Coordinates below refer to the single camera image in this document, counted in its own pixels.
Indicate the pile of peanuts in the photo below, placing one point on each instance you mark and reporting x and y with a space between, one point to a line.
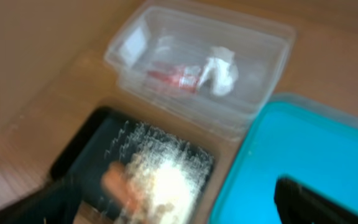
165 195

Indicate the white tissue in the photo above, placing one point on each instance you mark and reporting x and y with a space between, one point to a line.
221 70

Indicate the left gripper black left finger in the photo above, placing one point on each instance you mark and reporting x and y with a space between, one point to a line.
57 202

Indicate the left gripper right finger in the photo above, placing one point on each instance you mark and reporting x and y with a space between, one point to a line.
296 204

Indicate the clear plastic bin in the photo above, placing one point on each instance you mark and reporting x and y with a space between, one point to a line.
182 32

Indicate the teal plastic tray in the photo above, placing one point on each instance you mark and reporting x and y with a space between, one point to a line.
296 137

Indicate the black bin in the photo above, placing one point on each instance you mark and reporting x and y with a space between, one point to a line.
109 136

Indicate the orange carrot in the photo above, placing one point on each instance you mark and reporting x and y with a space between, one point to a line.
116 185

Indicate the red snack wrapper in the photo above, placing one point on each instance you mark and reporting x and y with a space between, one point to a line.
166 77

